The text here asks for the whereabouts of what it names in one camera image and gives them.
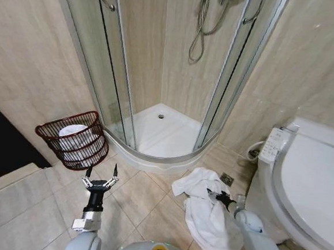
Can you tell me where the white shower tray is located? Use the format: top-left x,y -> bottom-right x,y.
99,98 -> 222,179

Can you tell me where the white bidet control panel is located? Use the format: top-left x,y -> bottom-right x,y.
257,125 -> 291,163

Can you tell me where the white cloth in hamper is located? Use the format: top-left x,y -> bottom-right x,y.
56,122 -> 102,169

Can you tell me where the white toilet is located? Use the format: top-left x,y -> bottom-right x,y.
243,112 -> 334,250

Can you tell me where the square metal floor drain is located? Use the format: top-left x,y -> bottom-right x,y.
220,171 -> 235,186

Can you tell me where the white toilet water hose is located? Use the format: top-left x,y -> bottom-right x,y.
245,139 -> 267,163

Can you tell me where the dark red wicker hamper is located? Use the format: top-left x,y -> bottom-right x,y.
32,106 -> 113,174

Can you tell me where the chrome shower hose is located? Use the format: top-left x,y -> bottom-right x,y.
187,0 -> 233,65

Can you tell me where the dark cabinet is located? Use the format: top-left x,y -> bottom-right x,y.
0,95 -> 57,194

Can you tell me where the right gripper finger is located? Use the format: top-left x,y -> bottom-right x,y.
206,187 -> 223,200

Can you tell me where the curved glass shower door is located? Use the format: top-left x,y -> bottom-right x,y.
195,0 -> 290,159
42,0 -> 150,152

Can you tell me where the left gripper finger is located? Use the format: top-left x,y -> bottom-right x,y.
105,162 -> 122,188
80,165 -> 93,190

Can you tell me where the white used towel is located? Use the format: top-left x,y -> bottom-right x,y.
166,165 -> 250,250

